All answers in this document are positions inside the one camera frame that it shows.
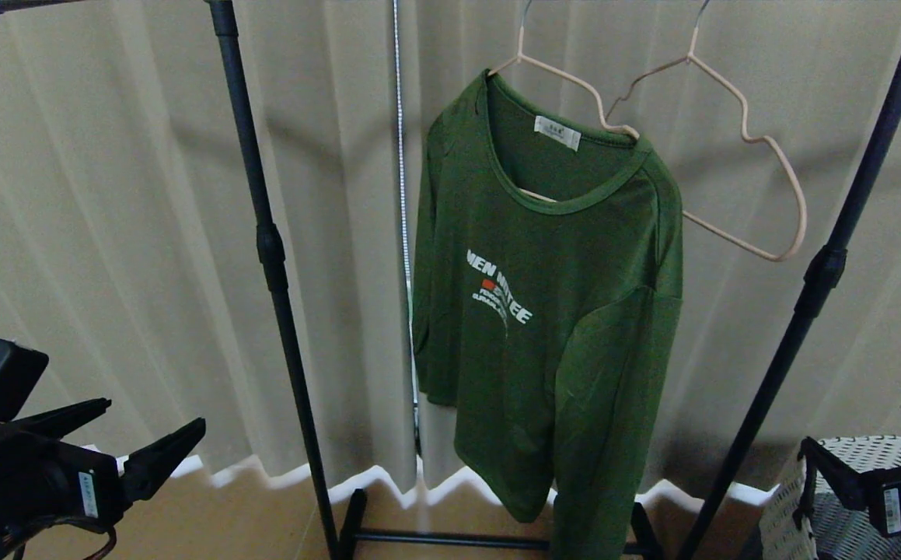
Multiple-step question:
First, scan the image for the pink clothes hanger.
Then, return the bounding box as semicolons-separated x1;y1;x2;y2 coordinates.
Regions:
604;0;808;263
487;0;641;203

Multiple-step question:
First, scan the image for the beige curtain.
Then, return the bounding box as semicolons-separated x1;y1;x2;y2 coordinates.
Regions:
0;0;901;506

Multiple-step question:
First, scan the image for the white laundry basket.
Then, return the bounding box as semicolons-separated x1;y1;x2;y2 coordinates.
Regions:
757;434;901;560

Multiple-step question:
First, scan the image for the green printed T-shirt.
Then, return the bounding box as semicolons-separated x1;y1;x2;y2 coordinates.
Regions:
411;68;684;560

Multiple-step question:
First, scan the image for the black clothes rack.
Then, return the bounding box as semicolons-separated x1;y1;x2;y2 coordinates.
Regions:
0;0;901;560

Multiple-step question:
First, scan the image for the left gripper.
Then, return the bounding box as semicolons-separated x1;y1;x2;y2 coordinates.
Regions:
0;398;208;560

